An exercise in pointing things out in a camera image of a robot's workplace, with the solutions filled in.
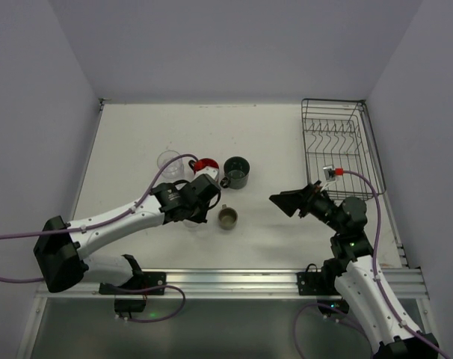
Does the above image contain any red mug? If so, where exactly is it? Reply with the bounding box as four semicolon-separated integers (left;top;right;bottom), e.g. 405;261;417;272
188;158;219;175

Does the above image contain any olive green mug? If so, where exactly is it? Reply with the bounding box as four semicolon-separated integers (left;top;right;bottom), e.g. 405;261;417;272
218;204;238;230

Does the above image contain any clear faceted glass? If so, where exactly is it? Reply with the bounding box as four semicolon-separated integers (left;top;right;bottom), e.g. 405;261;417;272
157;150;184;180

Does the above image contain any dark teal mug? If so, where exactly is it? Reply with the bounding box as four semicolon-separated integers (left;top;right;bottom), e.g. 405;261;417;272
220;156;250;190

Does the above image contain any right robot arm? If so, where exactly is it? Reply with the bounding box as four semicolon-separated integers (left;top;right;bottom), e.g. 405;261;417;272
269;182;439;358

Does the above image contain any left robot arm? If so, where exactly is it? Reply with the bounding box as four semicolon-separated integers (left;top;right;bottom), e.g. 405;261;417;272
34;174;221;293

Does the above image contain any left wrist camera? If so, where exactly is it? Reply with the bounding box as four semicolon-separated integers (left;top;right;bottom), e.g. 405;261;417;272
194;167;220;183

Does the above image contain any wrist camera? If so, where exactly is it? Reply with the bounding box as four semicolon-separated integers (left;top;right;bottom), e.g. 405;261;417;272
194;167;220;183
322;165;336;191

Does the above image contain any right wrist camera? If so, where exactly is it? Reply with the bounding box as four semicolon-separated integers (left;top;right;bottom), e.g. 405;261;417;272
322;165;336;191

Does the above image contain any black wire dish rack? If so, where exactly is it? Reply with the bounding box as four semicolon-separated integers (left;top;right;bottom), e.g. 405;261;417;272
301;98;386;195

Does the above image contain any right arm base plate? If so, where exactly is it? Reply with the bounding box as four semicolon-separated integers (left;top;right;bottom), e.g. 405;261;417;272
296;263;339;296

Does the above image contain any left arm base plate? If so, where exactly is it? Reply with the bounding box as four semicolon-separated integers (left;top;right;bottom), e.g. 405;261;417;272
99;271;167;295

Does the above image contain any aluminium mounting rail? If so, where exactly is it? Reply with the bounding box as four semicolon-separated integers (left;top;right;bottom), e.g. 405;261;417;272
37;267;429;300

